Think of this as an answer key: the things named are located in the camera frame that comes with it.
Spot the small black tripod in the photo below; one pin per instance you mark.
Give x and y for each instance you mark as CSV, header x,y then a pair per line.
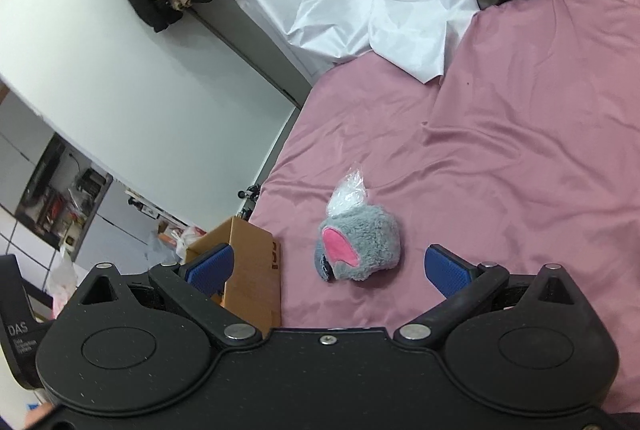
x,y
248,196

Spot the brown cardboard box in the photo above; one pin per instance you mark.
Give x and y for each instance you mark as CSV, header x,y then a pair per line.
x,y
250,260

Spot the grey wardrobe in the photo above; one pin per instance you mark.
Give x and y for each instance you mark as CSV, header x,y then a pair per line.
x,y
260,42

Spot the white plastic bag red contents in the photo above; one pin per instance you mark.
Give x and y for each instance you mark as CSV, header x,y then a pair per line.
x,y
189,239

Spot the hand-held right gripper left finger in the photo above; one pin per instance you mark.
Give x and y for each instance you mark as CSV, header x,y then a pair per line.
x,y
210,269

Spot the grey elephant plush toy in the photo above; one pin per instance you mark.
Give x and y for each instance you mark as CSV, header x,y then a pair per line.
x,y
370,230

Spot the person's left hand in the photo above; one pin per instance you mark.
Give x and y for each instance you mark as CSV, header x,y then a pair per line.
x,y
39,415

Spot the pink bed cover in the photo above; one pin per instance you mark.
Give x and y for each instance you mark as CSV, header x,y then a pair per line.
x,y
500,160

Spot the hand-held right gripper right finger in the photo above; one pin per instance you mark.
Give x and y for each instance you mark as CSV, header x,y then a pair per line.
x,y
447,274

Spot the clear plastic bag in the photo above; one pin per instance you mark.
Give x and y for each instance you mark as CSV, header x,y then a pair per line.
x,y
347,197

